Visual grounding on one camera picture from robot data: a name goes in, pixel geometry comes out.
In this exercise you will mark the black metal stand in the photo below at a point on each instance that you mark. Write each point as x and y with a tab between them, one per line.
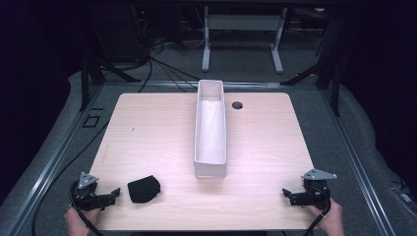
95	73
327	77

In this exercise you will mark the long white box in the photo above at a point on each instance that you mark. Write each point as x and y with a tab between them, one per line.
210	131

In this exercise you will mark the black cloth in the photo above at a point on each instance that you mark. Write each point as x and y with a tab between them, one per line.
143	189

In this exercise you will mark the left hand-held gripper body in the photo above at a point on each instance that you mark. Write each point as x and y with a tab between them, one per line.
86	192

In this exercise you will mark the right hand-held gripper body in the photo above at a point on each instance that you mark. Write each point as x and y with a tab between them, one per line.
315	192

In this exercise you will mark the person's left hand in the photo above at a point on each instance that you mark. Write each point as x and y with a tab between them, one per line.
78	221

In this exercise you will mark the small white floor object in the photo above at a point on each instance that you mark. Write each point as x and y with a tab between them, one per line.
406	198

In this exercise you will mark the white metal stand frame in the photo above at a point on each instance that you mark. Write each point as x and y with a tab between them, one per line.
243	23

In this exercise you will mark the aluminium floor rail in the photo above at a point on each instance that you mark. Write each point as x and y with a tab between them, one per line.
42	173
357	164
255	84

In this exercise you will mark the person's right hand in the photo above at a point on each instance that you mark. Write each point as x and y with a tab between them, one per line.
330	220

